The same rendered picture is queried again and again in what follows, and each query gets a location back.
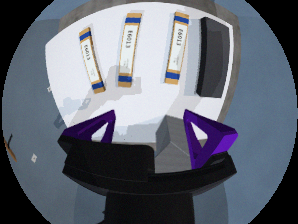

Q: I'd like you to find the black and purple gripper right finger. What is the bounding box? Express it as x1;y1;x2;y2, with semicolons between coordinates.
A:
183;109;238;169

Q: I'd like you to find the black low platform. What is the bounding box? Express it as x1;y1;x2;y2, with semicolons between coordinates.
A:
196;17;230;98

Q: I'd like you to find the white welding electrode pack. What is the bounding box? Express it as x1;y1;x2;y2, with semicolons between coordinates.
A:
164;12;189;85
79;27;106;94
118;13;142;88

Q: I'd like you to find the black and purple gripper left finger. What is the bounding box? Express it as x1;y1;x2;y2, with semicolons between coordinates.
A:
61;109;116;143

